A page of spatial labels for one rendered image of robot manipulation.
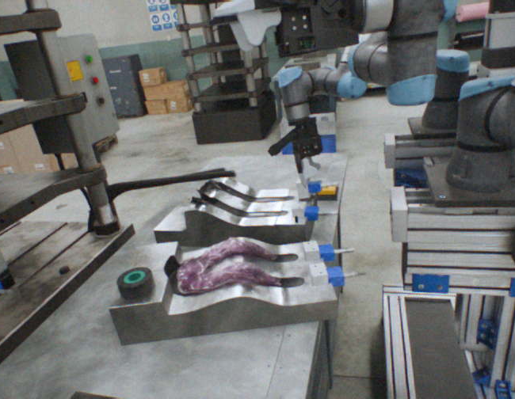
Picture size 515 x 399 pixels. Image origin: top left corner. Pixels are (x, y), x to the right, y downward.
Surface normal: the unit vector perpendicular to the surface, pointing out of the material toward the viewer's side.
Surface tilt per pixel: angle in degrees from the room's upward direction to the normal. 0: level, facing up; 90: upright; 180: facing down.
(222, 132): 90
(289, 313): 90
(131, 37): 90
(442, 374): 0
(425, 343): 0
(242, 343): 0
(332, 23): 82
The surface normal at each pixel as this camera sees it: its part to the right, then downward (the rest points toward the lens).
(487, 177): -0.30, 0.14
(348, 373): -0.12, -0.90
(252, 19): 0.39, 0.21
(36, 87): -0.26, 0.43
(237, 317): 0.04, 0.41
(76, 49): 0.96, 0.00
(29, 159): -0.10, 0.56
